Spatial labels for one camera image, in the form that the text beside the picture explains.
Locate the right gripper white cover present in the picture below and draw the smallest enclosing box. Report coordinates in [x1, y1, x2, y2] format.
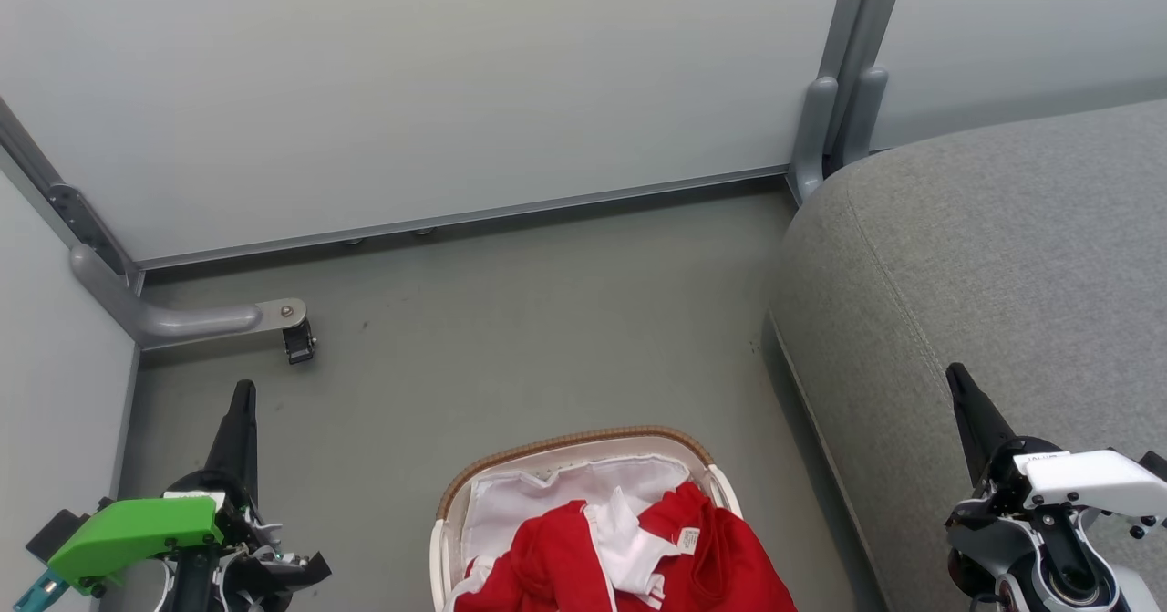
[945, 362, 1167, 542]

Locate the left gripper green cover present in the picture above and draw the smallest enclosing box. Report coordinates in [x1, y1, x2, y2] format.
[26, 379, 285, 596]

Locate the red Bulls basketball jersey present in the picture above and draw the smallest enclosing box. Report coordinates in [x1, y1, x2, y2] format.
[449, 486, 696, 612]

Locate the grey fabric sofa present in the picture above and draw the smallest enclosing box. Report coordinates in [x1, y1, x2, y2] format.
[769, 99, 1167, 612]

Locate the black caster wheel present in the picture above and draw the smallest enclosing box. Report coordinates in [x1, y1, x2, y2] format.
[281, 317, 318, 366]

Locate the grey partition foot bar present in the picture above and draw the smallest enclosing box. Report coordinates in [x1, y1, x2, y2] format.
[68, 244, 308, 341]

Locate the white laundry basket brown rim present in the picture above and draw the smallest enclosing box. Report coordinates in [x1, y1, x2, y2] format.
[429, 425, 744, 612]

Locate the white fabric basket liner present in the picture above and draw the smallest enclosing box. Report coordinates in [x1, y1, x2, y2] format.
[460, 454, 694, 586]

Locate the grey partition corner post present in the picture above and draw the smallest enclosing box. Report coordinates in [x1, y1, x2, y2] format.
[0, 97, 144, 290]

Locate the grey partition bottom rail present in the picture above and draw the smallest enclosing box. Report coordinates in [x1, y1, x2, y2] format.
[135, 165, 790, 272]

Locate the grey partition post with braces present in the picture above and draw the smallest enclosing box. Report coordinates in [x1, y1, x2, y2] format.
[787, 0, 913, 208]

